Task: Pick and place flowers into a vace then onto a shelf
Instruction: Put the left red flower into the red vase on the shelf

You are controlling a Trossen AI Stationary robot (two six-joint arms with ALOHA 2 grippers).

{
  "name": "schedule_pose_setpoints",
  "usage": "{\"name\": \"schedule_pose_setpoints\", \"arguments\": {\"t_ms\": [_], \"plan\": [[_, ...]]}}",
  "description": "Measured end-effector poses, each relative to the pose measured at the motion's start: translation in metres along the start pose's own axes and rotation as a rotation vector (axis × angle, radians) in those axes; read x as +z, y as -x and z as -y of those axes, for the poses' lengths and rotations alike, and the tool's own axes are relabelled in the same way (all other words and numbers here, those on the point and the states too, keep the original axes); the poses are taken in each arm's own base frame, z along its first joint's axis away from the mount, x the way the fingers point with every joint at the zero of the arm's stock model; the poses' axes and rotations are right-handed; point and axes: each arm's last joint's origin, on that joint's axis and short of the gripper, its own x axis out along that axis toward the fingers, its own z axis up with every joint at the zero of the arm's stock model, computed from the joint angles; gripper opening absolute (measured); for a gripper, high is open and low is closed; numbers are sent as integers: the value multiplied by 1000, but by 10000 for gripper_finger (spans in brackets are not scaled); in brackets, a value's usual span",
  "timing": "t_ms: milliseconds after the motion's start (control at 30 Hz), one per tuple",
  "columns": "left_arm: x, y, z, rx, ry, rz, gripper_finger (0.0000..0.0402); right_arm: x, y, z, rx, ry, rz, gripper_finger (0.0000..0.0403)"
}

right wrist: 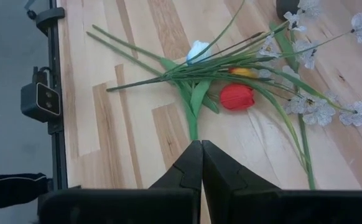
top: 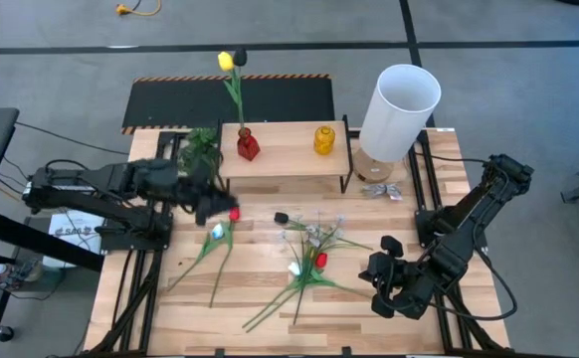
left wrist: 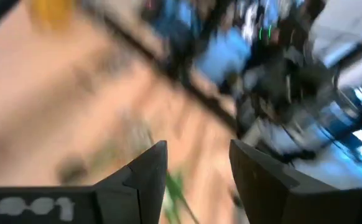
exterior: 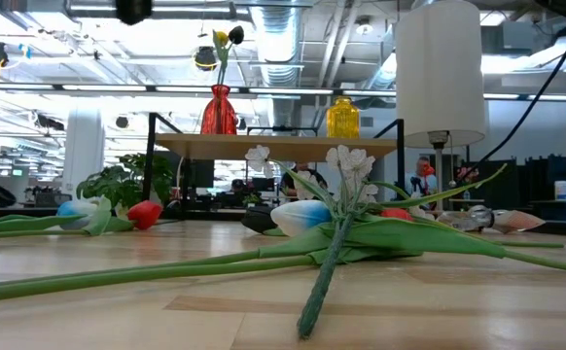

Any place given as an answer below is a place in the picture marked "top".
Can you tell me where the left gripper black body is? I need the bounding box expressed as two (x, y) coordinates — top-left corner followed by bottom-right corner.
(172, 166), (221, 220)

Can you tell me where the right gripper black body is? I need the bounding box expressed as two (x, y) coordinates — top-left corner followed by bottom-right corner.
(368, 235), (438, 320)

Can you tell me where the red artificial tulip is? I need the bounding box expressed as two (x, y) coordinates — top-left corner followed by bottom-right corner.
(246, 252), (329, 333)
(208, 206), (242, 308)

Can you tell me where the white blue artificial tulip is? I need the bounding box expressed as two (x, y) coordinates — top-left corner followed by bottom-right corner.
(167, 223), (226, 292)
(242, 261), (303, 330)

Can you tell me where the red glass vase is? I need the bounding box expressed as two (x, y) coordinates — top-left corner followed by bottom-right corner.
(236, 126), (262, 162)

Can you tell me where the black artificial tulip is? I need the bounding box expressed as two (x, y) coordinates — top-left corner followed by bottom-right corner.
(273, 211), (373, 251)
(232, 47), (249, 131)

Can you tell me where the white blossom artificial spray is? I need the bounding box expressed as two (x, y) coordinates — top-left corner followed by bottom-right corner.
(277, 211), (350, 322)

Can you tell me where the yellow glass vase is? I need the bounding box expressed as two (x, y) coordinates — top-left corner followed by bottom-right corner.
(312, 125), (336, 156)

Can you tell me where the wooden shelf with black legs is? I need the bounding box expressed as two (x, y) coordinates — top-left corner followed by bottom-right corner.
(215, 114), (354, 198)

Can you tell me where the green leafy sprig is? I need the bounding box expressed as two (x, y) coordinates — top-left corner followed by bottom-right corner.
(177, 126), (224, 188)

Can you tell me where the clear crumpled plastic wrapper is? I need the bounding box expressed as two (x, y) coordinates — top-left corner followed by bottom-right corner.
(360, 182), (404, 202)

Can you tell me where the black hazard striped floor mat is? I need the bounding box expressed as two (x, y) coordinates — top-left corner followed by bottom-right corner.
(120, 73), (336, 135)

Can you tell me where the white printed cardboard box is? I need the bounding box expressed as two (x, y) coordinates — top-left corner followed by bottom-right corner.
(42, 209), (107, 269)

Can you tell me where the white shade table lamp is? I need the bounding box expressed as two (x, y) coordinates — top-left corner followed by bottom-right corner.
(351, 63), (443, 183)

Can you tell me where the small electronics clutter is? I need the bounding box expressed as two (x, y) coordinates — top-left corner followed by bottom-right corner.
(5, 258), (42, 289)

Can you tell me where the black aluminium mounting frame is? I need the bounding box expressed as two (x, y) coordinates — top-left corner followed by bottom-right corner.
(84, 129), (184, 357)
(407, 127), (512, 355)

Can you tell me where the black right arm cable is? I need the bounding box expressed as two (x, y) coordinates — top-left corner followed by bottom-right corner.
(418, 228), (518, 322)

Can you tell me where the thin black cable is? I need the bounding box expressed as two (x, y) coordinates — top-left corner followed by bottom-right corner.
(411, 143), (489, 165)

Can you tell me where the black floor cable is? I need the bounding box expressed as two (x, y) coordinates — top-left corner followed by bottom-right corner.
(14, 120), (130, 156)

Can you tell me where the yellow plug extension cable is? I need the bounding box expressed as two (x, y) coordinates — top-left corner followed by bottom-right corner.
(114, 0), (163, 17)

